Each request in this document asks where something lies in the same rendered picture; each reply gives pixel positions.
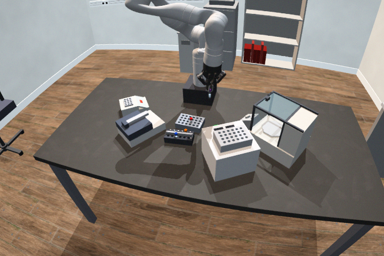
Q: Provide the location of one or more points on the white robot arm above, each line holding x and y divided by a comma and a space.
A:
185, 19

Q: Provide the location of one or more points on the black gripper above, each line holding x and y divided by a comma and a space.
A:
212, 78

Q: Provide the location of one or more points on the grey balance with glass draft shield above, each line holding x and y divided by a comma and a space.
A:
281, 127

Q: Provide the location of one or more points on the white tube rack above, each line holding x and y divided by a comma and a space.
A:
183, 122

